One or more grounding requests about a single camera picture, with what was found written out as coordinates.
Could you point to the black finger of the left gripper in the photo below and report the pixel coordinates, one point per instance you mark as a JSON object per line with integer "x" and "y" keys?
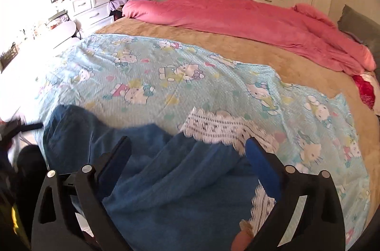
{"x": 31, "y": 127}

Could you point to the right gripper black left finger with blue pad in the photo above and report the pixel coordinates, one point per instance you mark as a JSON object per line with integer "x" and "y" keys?
{"x": 69, "y": 214}

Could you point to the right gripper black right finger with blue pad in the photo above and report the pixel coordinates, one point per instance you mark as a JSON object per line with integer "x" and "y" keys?
{"x": 321, "y": 225}

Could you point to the blue denim pants lace trim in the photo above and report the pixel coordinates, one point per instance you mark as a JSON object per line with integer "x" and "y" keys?
{"x": 194, "y": 190}

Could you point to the person's right hand thumb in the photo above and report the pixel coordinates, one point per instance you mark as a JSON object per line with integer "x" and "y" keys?
{"x": 242, "y": 240}

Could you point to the light blue Hello Kitty sheet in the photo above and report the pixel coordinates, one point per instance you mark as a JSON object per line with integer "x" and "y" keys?
{"x": 128, "y": 82}

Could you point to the white drawer chest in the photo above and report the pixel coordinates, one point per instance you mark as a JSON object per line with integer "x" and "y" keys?
{"x": 89, "y": 15}

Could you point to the red floral pillow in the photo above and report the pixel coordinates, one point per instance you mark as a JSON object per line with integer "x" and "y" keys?
{"x": 366, "y": 91}

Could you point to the pink duvet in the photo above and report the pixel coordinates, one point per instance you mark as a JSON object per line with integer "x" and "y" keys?
{"x": 302, "y": 29}

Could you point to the grey padded headboard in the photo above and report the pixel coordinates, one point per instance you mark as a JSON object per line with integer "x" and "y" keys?
{"x": 362, "y": 28}

